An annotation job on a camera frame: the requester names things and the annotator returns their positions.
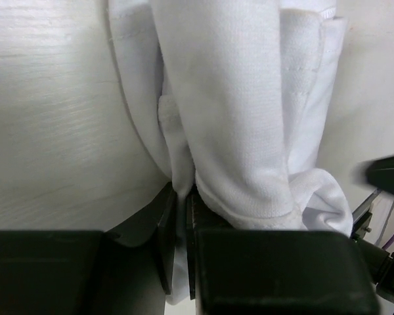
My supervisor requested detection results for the white skirt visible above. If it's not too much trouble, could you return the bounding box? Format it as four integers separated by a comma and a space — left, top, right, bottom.
108, 1, 353, 305

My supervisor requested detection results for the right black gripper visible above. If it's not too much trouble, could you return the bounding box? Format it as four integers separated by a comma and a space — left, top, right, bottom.
364, 156, 394, 195

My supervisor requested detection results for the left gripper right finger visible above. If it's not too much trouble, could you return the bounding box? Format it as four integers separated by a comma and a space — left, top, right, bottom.
186, 192, 380, 314

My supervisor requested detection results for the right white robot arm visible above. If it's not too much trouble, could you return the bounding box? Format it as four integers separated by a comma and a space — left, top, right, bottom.
351, 156, 394, 313

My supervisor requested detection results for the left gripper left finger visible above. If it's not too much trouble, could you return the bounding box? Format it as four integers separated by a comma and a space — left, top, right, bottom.
0, 184, 177, 314

